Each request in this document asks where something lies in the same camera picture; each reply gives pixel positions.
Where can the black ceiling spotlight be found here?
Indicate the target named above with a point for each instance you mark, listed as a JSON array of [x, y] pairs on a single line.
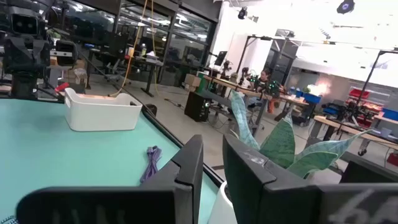
[[345, 6], [242, 13]]

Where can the wooden workbench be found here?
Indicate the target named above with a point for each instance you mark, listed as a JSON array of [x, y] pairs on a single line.
[[239, 88], [329, 123]]

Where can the black box-shaped device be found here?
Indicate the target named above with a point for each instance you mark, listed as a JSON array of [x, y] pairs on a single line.
[[66, 53]]

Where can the snake plant in white pot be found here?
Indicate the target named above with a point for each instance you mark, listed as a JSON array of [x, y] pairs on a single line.
[[278, 143]]

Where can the teal table mat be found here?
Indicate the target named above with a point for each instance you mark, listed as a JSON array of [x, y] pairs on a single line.
[[62, 155]]

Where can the white plastic bin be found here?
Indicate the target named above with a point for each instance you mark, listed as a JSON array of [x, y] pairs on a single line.
[[99, 115]]

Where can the black office desk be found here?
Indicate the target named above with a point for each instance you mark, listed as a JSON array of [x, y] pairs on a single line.
[[149, 62]]

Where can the small red object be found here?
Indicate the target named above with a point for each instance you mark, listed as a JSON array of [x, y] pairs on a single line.
[[61, 87]]

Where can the cardboard box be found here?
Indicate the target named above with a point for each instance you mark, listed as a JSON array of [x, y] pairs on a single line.
[[192, 80]]

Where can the black computer monitor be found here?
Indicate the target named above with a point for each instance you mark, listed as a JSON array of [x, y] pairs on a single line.
[[220, 58]]

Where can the black computer tower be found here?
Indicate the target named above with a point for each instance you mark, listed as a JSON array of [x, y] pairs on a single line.
[[197, 107]]

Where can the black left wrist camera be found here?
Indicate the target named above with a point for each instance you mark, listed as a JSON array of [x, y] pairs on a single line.
[[25, 24]]

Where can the blue storage bin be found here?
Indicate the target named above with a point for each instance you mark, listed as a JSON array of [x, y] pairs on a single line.
[[312, 98], [391, 114]]

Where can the person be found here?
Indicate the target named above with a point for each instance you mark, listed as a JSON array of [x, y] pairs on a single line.
[[264, 79]]

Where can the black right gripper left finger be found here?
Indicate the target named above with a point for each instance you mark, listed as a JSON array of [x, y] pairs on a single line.
[[124, 205]]

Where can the red storage bin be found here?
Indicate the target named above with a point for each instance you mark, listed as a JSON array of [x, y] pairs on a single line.
[[359, 93]]

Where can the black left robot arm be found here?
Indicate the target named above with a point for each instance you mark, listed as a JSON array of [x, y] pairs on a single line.
[[25, 88]]

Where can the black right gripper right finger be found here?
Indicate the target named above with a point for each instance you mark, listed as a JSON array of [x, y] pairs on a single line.
[[280, 202]]

